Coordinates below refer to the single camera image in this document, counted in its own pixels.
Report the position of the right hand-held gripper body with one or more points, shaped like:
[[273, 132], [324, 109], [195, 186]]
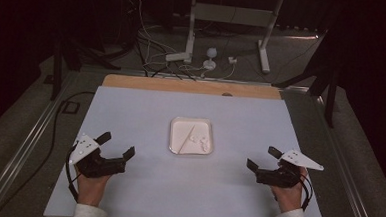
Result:
[[298, 159]]

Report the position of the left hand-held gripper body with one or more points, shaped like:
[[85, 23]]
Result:
[[85, 148]]

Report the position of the small white food piece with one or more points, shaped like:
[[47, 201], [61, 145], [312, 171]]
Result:
[[193, 139], [202, 141], [206, 147]]

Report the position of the square glass plate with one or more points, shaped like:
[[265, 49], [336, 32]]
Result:
[[183, 131]]

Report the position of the person's right hand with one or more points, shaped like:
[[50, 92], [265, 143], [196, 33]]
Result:
[[288, 198]]

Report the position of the person's left hand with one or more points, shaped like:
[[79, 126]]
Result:
[[91, 190]]

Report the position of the pale blue table mat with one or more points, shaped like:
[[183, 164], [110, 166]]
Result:
[[147, 112]]

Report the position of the black square floor plate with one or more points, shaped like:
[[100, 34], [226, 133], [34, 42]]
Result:
[[70, 102]]

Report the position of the black angled stand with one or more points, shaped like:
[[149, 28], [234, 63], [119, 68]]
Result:
[[330, 102]]

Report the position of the black tripod stand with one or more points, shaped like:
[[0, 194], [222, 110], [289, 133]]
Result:
[[56, 71]]

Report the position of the white plug adapter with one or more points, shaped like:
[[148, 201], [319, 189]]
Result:
[[232, 60]]

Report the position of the white power strip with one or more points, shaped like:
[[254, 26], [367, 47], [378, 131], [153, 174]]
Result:
[[177, 56]]

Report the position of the small white round lamp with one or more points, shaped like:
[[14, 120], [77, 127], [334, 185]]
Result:
[[211, 52]]

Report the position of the metal floor rail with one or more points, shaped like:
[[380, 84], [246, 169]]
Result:
[[350, 183], [21, 153]]

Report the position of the white metal stand frame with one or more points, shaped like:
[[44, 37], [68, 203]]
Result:
[[231, 15]]

